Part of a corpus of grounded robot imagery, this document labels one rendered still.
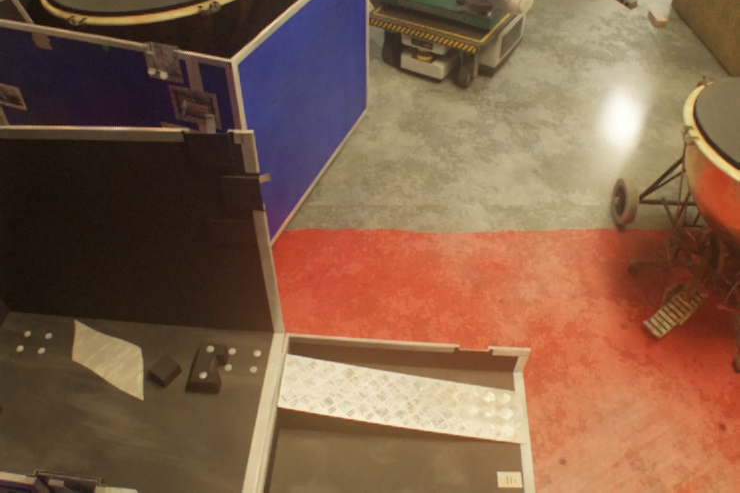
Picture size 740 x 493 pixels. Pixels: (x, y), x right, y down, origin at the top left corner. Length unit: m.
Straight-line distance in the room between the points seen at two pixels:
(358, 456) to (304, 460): 0.16
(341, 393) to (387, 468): 0.26
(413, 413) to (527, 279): 0.79
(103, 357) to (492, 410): 1.25
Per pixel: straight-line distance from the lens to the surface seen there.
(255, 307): 1.96
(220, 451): 1.85
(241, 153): 1.53
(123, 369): 2.08
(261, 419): 1.88
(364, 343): 2.04
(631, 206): 2.69
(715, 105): 2.17
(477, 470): 1.99
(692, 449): 2.24
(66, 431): 2.03
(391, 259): 2.47
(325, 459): 1.97
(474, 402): 2.06
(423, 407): 1.99
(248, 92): 1.91
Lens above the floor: 1.81
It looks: 43 degrees down
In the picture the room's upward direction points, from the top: straight up
